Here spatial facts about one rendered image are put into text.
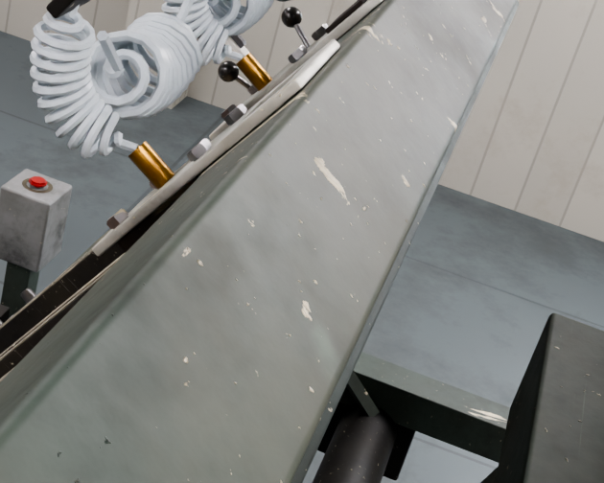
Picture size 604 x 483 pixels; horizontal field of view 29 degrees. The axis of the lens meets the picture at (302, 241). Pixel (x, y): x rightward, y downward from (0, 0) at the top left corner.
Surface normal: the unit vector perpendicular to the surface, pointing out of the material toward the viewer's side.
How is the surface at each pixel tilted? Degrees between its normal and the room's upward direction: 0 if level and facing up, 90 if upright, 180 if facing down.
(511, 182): 90
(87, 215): 0
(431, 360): 0
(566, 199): 90
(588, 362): 0
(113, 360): 33
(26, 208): 90
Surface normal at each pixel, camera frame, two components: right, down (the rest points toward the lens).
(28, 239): -0.26, 0.40
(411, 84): 0.72, -0.53
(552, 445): 0.25, -0.85
